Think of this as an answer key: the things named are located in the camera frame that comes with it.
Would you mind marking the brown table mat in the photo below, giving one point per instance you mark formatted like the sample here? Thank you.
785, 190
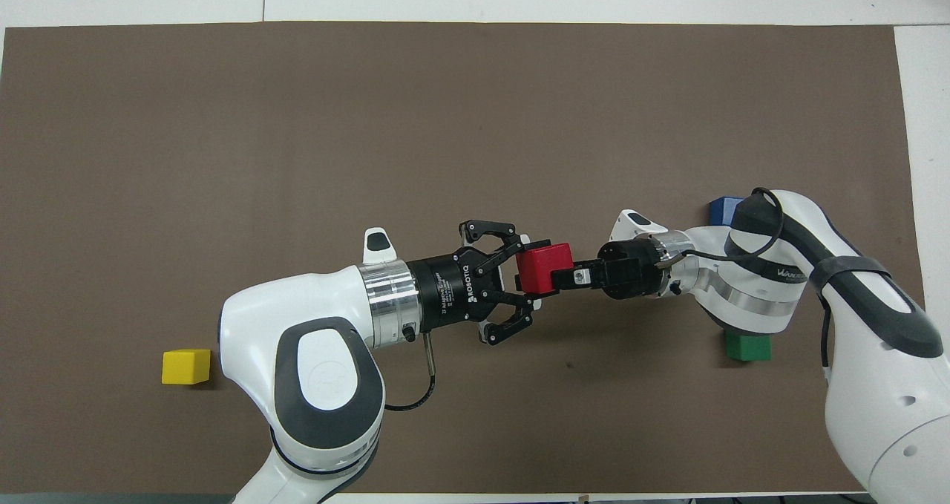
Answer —
371, 133

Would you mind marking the blue wooden block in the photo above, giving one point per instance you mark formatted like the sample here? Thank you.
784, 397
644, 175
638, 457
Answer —
724, 211

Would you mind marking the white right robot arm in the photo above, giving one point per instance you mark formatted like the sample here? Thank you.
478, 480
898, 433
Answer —
876, 385

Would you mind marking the yellow wooden block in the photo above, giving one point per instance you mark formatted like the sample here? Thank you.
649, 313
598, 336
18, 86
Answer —
185, 367

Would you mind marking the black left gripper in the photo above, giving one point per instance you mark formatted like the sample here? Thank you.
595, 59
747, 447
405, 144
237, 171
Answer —
449, 289

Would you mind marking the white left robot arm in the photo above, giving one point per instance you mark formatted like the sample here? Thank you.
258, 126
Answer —
260, 326

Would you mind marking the red wooden block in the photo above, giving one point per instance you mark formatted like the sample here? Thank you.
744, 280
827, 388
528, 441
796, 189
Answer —
538, 266

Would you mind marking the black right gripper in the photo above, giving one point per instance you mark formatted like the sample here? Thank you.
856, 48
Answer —
623, 249

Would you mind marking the green wooden block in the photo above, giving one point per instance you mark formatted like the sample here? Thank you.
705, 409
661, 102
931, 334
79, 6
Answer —
748, 348

